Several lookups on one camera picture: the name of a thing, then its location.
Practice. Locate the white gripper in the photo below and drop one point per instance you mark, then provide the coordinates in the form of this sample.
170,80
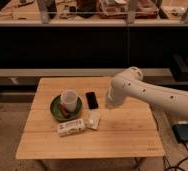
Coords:
111,97

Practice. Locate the white plastic bottle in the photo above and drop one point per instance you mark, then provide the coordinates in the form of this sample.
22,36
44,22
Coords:
71,127

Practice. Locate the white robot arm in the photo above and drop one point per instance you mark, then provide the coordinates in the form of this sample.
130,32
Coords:
130,83

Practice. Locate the black smartphone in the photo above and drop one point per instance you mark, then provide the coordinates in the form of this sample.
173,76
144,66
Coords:
92,101

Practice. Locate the wooden folding table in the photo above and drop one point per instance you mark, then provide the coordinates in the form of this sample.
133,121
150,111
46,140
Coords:
124,132

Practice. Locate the white cup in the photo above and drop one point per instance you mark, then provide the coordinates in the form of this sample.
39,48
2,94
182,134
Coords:
69,100

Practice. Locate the long wooden shelf bench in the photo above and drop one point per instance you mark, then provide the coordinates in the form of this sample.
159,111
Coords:
9,77

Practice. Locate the brown sausage on plate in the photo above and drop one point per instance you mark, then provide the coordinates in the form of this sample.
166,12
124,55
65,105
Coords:
64,111

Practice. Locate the green plate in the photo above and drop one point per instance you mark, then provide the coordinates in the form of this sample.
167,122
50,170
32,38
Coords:
58,115

